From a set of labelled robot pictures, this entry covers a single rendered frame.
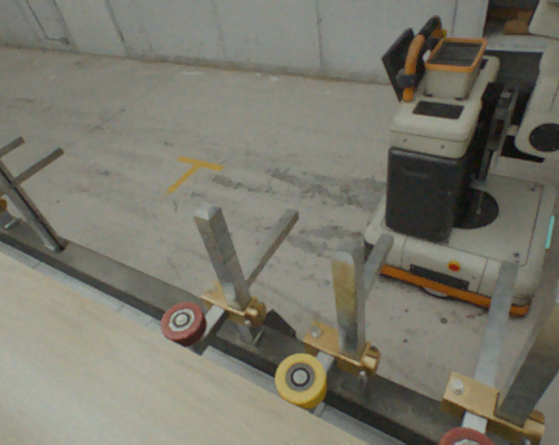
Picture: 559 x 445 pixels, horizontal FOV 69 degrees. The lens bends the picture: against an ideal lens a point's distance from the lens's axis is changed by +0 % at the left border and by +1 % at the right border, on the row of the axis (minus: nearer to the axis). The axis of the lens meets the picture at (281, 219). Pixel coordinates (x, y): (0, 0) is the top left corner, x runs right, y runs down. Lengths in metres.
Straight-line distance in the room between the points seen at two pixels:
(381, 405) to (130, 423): 0.46
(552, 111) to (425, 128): 0.36
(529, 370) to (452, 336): 1.20
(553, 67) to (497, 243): 0.65
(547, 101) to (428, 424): 0.99
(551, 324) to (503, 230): 1.30
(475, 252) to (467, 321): 0.31
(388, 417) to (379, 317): 0.97
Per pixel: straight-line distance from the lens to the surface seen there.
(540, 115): 1.49
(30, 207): 1.34
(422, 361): 1.72
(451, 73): 1.46
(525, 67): 3.23
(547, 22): 1.41
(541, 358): 0.58
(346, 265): 0.55
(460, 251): 1.69
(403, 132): 1.41
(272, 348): 0.95
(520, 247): 1.77
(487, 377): 0.77
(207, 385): 0.72
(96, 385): 0.80
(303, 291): 1.90
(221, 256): 0.72
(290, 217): 1.02
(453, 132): 1.37
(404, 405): 0.89
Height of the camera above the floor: 1.52
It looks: 43 degrees down
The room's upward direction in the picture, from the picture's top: 12 degrees counter-clockwise
